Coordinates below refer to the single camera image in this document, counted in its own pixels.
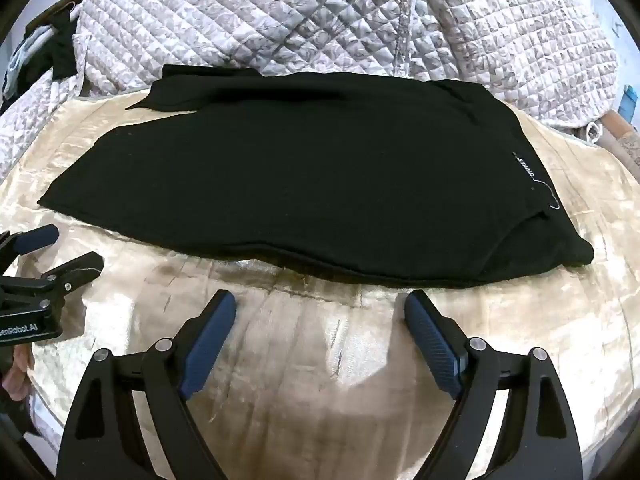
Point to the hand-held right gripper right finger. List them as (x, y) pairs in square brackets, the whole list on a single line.
[(431, 338)]

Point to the beige satin blanket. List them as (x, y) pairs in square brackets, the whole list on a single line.
[(300, 360)]

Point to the black pants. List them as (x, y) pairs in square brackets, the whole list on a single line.
[(310, 175)]

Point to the quilted floral bedspread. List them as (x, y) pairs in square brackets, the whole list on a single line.
[(310, 15)]

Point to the cardboard tube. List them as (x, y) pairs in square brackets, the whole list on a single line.
[(622, 142)]

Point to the pile of dark clothes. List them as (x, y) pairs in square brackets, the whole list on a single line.
[(55, 45)]

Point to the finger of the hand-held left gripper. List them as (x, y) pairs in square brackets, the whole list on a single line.
[(75, 266), (37, 236)]

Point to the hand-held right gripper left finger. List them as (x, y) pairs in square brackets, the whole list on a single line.
[(211, 338)]

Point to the small blue item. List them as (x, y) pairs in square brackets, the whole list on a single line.
[(625, 102)]

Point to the person's left hand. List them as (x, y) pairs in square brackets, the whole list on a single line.
[(17, 370)]

